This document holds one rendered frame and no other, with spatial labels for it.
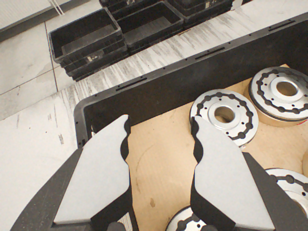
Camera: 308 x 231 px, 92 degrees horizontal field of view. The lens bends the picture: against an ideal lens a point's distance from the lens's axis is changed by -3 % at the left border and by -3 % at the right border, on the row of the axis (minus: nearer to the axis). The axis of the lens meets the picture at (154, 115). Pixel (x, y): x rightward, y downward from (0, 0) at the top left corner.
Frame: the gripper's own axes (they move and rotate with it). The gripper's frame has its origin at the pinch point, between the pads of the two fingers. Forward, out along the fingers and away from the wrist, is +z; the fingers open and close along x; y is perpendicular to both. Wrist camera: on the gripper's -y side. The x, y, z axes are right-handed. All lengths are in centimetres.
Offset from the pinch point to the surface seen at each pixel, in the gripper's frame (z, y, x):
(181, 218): -0.7, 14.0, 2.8
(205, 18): 111, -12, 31
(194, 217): -0.5, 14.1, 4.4
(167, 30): 99, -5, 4
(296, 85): 12.9, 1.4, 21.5
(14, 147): 23, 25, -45
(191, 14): 105, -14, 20
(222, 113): 12.5, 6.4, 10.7
